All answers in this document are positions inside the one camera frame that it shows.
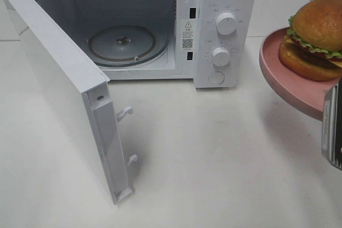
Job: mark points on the upper white power knob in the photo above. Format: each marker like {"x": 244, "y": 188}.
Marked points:
{"x": 226, "y": 22}

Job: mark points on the pink plate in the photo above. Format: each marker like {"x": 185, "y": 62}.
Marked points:
{"x": 303, "y": 94}

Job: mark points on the white timer knob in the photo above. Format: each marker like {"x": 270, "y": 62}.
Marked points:
{"x": 220, "y": 57}

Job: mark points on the glass turntable plate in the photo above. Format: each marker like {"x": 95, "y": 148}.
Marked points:
{"x": 124, "y": 46}

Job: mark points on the burger with lettuce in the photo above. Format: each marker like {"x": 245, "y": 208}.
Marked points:
{"x": 312, "y": 45}

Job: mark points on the round white door button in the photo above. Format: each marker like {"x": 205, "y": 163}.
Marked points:
{"x": 216, "y": 78}

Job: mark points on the white microwave oven body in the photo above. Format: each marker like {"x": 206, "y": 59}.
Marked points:
{"x": 190, "y": 24}

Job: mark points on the white microwave door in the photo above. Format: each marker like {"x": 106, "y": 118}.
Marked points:
{"x": 78, "y": 92}

